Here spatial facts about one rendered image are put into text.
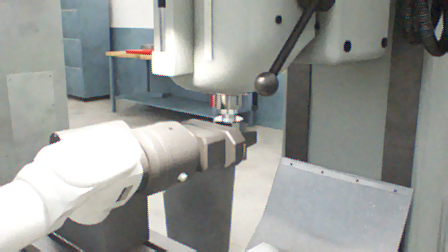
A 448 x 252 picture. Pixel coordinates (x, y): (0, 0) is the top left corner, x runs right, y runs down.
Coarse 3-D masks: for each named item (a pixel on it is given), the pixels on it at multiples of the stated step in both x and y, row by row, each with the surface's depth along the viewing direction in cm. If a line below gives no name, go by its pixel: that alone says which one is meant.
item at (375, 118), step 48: (288, 96) 108; (336, 96) 100; (384, 96) 93; (432, 96) 89; (288, 144) 111; (336, 144) 102; (384, 144) 94; (432, 144) 90; (432, 192) 93; (432, 240) 95
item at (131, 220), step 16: (128, 208) 99; (144, 208) 102; (64, 224) 106; (80, 224) 101; (96, 224) 96; (112, 224) 96; (128, 224) 100; (144, 224) 103; (80, 240) 102; (96, 240) 97; (112, 240) 97; (128, 240) 100; (144, 240) 104
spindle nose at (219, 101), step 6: (216, 96) 70; (222, 96) 69; (228, 96) 69; (234, 96) 69; (240, 96) 69; (216, 102) 70; (222, 102) 69; (228, 102) 69; (234, 102) 69; (240, 102) 69; (216, 108) 70; (222, 108) 69; (228, 108) 69; (234, 108) 69; (240, 108) 70
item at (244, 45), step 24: (216, 0) 58; (240, 0) 57; (264, 0) 58; (288, 0) 62; (216, 24) 58; (240, 24) 58; (264, 24) 59; (288, 24) 63; (312, 24) 67; (216, 48) 59; (240, 48) 59; (264, 48) 60; (216, 72) 61; (240, 72) 61
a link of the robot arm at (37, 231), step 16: (0, 192) 45; (16, 192) 46; (0, 208) 44; (16, 208) 45; (32, 208) 46; (0, 224) 43; (16, 224) 44; (32, 224) 45; (0, 240) 43; (16, 240) 44; (32, 240) 46
